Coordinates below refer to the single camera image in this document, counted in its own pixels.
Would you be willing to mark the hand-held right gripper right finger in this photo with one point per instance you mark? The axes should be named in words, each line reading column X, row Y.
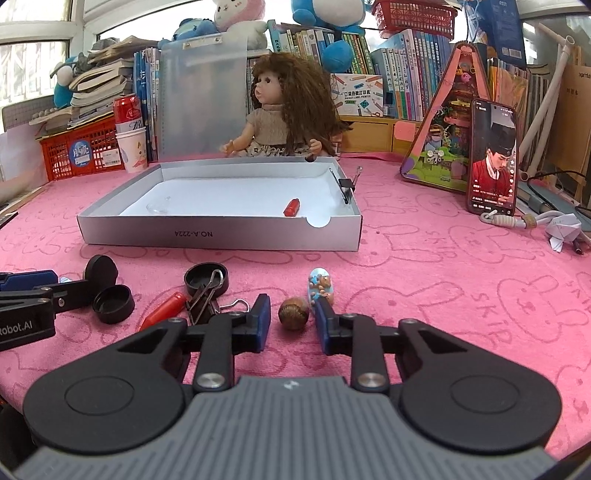
column 323, row 330

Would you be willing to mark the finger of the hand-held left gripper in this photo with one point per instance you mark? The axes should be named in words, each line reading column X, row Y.
column 27, row 280
column 69, row 295

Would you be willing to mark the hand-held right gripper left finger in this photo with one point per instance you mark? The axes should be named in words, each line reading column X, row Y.
column 262, row 323

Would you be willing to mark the brown walnut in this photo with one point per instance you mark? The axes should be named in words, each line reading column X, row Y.
column 294, row 314

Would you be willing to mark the black round cap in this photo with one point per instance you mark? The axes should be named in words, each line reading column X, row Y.
column 102, row 270
column 114, row 304
column 201, row 279

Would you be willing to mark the black binder clip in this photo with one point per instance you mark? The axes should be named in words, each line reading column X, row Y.
column 202, row 311
column 345, row 185

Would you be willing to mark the shallow grey cardboard box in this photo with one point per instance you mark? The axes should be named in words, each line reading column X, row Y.
column 221, row 194

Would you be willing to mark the red marker cap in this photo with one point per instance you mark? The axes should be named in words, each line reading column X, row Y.
column 164, row 310

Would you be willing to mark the small red cap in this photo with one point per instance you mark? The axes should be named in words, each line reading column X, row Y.
column 292, row 207

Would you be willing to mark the pink rabbit print cloth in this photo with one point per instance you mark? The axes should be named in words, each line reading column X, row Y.
column 438, row 286

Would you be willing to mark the red plastic basket with label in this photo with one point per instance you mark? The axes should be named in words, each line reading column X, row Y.
column 83, row 157

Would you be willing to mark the white paper cup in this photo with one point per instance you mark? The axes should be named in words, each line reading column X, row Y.
column 133, row 150

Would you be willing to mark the blue plush behind book stack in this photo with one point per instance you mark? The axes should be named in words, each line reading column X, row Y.
column 62, row 90

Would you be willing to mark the red drink can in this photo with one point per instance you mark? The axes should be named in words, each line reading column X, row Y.
column 127, row 110

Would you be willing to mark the wooden shelf box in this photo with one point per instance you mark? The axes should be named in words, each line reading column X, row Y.
column 369, row 134

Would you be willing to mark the row of thin blue books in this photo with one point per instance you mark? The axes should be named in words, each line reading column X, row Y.
column 147, row 101

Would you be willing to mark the stack of worn books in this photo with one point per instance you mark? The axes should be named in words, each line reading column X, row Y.
column 99, row 81

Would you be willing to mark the pink triangular toy house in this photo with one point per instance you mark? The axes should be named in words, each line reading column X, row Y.
column 443, row 138

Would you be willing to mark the brown haired doll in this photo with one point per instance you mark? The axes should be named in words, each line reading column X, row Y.
column 286, row 97

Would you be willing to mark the translucent clipboard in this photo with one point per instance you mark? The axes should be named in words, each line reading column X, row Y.
column 203, row 101

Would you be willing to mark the white printed product box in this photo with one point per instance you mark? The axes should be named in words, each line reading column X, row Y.
column 356, row 94

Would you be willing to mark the smartphone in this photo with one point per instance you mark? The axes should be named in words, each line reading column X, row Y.
column 491, row 157

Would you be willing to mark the grey paper origami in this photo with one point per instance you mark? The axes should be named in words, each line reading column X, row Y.
column 562, row 230

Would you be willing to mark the row of shelf books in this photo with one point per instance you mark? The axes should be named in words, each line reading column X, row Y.
column 406, row 74

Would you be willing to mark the small teal blue plush toy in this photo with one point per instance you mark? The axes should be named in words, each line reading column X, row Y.
column 189, row 32

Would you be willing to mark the row of thin upright folders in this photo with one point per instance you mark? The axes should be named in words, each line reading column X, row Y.
column 521, row 106

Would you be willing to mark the white and pink plush toy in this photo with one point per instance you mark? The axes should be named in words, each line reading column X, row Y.
column 238, row 21

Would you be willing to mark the large blue and white plush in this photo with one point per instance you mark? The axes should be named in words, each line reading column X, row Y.
column 330, row 18

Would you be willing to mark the brown cardboard box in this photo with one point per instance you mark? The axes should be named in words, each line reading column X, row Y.
column 575, row 129

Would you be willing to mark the small red mesh basket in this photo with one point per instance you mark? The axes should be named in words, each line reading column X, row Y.
column 413, row 16

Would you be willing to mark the blue carton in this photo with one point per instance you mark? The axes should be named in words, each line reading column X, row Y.
column 501, row 27

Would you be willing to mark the white plastic pipe frame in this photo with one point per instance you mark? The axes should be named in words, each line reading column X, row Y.
column 549, row 101

